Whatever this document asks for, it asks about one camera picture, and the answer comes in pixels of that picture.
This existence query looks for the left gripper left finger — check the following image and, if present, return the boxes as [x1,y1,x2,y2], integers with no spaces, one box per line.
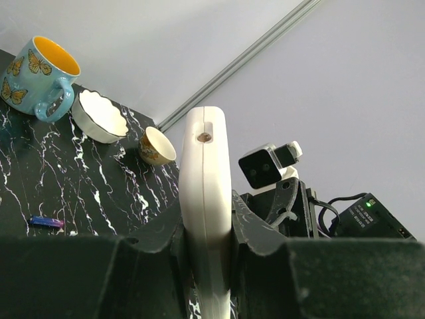
[1,203,186,318]

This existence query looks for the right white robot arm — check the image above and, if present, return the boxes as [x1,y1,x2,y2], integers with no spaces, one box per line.
[232,177,416,241]

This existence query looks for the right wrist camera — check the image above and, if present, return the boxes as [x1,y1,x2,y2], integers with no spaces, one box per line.
[238,141,303,189]

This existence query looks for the cream floral small bowl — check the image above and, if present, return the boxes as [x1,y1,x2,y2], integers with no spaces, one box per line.
[138,126,177,165]

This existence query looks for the blue purple battery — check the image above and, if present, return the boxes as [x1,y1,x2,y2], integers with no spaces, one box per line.
[29,216,64,228]

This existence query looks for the white scalloped bowl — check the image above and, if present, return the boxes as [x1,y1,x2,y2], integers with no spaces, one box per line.
[71,89,128,144]

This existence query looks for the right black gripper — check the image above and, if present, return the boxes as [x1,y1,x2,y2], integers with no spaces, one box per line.
[232,177,335,239]

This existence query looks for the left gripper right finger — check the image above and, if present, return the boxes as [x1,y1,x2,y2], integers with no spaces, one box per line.
[230,193,424,318]

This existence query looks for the blue butterfly mug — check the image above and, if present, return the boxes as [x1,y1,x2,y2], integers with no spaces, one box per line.
[1,35,81,123]

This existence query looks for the aluminium frame post right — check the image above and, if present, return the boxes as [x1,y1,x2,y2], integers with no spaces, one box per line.
[157,0,322,132]

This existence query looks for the white remote control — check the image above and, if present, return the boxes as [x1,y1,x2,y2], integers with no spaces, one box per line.
[179,106,232,318]

